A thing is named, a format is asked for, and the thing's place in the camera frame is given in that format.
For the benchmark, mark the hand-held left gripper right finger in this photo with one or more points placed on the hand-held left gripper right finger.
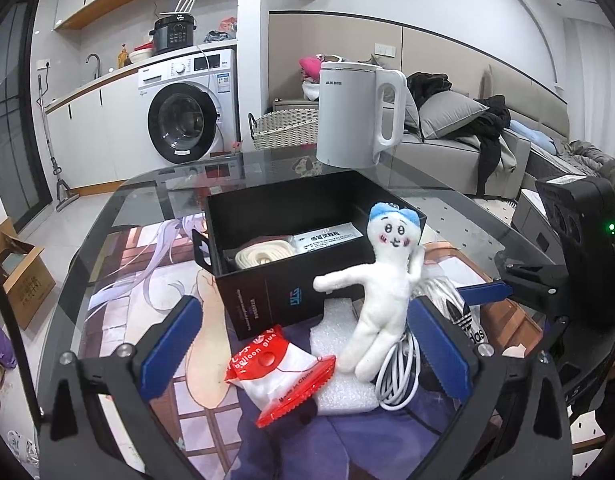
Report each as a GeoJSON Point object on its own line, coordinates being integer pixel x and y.
{"type": "Point", "coordinates": [437, 350]}

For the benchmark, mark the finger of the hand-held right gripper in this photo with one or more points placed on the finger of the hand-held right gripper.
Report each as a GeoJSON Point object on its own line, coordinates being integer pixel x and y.
{"type": "Point", "coordinates": [487, 292]}

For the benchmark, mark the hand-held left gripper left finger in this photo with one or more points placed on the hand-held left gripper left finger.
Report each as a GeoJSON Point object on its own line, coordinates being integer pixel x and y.
{"type": "Point", "coordinates": [170, 345]}

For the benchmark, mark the white plastic bag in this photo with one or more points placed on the white plastic bag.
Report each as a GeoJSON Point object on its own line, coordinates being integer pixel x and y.
{"type": "Point", "coordinates": [467, 325]}

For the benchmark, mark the white plush doll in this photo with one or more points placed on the white plush doll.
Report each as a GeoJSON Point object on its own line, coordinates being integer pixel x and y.
{"type": "Point", "coordinates": [382, 300]}

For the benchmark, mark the white foam piece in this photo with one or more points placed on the white foam piece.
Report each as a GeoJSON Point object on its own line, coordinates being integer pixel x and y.
{"type": "Point", "coordinates": [337, 320]}

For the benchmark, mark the red and white packet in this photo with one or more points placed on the red and white packet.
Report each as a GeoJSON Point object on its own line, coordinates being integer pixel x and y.
{"type": "Point", "coordinates": [272, 370]}

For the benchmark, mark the black cardboard box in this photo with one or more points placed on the black cardboard box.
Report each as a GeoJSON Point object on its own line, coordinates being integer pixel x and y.
{"type": "Point", "coordinates": [267, 300]}

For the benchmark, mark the printed table mat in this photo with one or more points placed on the printed table mat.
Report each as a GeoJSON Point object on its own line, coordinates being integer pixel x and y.
{"type": "Point", "coordinates": [137, 285]}

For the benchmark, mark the bed with dark blanket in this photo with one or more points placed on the bed with dark blanket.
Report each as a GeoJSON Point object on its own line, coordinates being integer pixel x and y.
{"type": "Point", "coordinates": [592, 160]}

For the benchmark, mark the black jacket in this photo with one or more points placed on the black jacket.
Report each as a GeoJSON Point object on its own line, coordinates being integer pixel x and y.
{"type": "Point", "coordinates": [490, 150]}

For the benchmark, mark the grey sofa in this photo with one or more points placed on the grey sofa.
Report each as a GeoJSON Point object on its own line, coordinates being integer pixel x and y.
{"type": "Point", "coordinates": [437, 160]}

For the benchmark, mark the brown cardboard box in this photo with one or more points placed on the brown cardboard box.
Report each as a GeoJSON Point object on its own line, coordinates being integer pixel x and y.
{"type": "Point", "coordinates": [27, 285]}

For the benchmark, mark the white paper packet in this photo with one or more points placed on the white paper packet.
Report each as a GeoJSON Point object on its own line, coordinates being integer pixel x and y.
{"type": "Point", "coordinates": [327, 237]}

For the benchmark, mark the purple cloth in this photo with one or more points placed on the purple cloth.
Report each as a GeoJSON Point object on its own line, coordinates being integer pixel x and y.
{"type": "Point", "coordinates": [0, 345]}

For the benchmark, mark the grey pillow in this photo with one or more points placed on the grey pillow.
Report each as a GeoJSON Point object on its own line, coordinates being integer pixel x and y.
{"type": "Point", "coordinates": [450, 115]}

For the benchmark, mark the black clothing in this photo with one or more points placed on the black clothing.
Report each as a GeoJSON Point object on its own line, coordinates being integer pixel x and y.
{"type": "Point", "coordinates": [427, 87]}

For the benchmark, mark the mop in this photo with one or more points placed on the mop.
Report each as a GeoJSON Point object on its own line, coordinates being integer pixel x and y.
{"type": "Point", "coordinates": [52, 160]}

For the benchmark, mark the grey floral floor mat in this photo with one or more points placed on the grey floral floor mat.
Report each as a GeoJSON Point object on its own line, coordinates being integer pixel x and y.
{"type": "Point", "coordinates": [305, 165]}

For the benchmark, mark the white electric kettle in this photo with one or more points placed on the white electric kettle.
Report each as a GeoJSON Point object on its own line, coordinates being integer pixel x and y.
{"type": "Point", "coordinates": [345, 120]}

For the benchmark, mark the white kitchen counter cabinet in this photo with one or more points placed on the white kitchen counter cabinet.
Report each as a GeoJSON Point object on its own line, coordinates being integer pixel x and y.
{"type": "Point", "coordinates": [102, 130]}

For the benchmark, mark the white washing machine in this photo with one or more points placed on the white washing machine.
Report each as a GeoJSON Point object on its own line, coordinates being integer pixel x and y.
{"type": "Point", "coordinates": [187, 115]}

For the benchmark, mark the wicker basket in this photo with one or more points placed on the wicker basket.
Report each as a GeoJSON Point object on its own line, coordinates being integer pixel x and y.
{"type": "Point", "coordinates": [287, 127]}

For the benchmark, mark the white cloth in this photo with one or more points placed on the white cloth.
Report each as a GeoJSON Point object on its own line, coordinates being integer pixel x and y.
{"type": "Point", "coordinates": [311, 91]}

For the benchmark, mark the glass sliding door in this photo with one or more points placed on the glass sliding door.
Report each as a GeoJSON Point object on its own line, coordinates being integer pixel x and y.
{"type": "Point", "coordinates": [12, 110]}

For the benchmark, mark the pink cloth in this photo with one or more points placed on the pink cloth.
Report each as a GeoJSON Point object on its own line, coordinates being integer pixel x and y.
{"type": "Point", "coordinates": [310, 66]}

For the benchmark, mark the yellow bottle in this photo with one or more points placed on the yellow bottle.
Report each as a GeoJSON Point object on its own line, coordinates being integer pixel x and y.
{"type": "Point", "coordinates": [123, 57]}

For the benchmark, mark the white bowl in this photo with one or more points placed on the white bowl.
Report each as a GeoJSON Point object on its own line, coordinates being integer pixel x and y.
{"type": "Point", "coordinates": [140, 55]}

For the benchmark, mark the kitchen faucet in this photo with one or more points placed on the kitchen faucet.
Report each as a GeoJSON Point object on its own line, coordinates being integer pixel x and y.
{"type": "Point", "coordinates": [95, 60]}

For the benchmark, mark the black pressure cooker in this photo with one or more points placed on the black pressure cooker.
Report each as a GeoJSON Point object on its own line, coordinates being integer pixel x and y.
{"type": "Point", "coordinates": [175, 35]}

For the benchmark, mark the dark snack bag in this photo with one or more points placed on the dark snack bag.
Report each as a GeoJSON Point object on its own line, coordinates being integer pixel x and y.
{"type": "Point", "coordinates": [217, 36]}

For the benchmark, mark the orange snack bag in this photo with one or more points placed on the orange snack bag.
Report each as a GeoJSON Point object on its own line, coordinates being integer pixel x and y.
{"type": "Point", "coordinates": [230, 25]}

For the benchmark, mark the white router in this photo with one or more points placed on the white router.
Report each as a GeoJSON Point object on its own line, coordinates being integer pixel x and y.
{"type": "Point", "coordinates": [186, 2]}

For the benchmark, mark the white wall switch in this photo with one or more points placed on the white wall switch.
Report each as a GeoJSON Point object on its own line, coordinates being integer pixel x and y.
{"type": "Point", "coordinates": [386, 50]}

